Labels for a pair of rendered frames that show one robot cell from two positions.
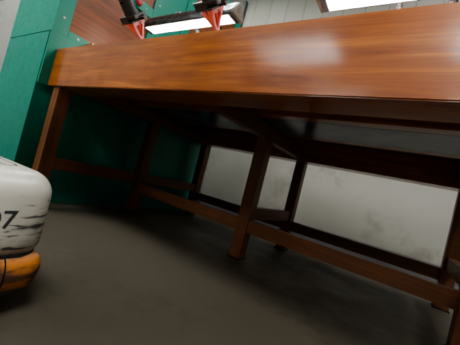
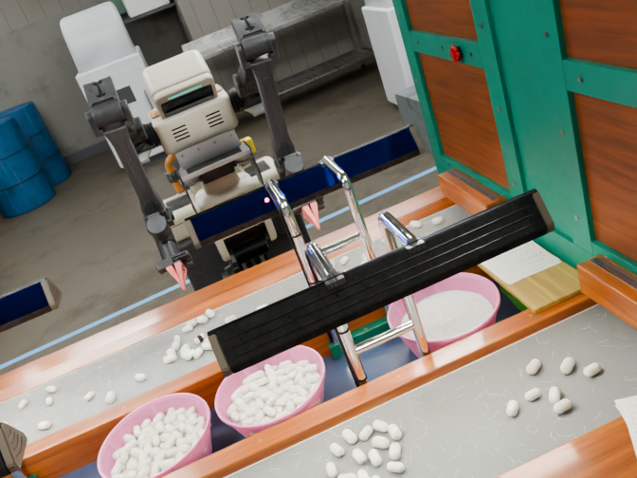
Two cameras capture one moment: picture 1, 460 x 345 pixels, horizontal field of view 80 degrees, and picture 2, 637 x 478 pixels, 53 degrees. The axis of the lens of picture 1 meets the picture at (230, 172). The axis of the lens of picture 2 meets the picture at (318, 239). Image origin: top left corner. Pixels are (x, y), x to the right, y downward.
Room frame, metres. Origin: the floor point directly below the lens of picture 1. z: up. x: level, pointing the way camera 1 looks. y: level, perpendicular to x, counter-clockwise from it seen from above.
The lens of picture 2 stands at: (2.50, -0.60, 1.64)
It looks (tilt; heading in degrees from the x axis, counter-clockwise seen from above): 26 degrees down; 140
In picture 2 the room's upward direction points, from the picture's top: 21 degrees counter-clockwise
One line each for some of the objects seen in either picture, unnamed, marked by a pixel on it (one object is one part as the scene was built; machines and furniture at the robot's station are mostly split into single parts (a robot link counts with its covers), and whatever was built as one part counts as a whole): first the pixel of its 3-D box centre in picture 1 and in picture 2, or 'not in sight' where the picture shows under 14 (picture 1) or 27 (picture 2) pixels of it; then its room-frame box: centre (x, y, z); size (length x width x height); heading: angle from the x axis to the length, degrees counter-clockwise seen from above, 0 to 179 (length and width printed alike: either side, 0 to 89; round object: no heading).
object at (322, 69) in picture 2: not in sight; (285, 58); (-2.52, 4.05, 0.46); 1.86 x 0.68 x 0.92; 60
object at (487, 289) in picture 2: not in sight; (446, 321); (1.68, 0.38, 0.72); 0.27 x 0.27 x 0.10
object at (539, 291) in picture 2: not in sight; (523, 266); (1.80, 0.56, 0.77); 0.33 x 0.15 x 0.01; 146
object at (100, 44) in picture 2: not in sight; (120, 85); (-3.62, 2.78, 0.78); 0.85 x 0.70 x 1.55; 150
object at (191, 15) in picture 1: (187, 18); (304, 183); (1.35, 0.39, 1.08); 0.62 x 0.08 x 0.07; 56
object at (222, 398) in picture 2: not in sight; (276, 397); (1.43, 0.01, 0.72); 0.27 x 0.27 x 0.10
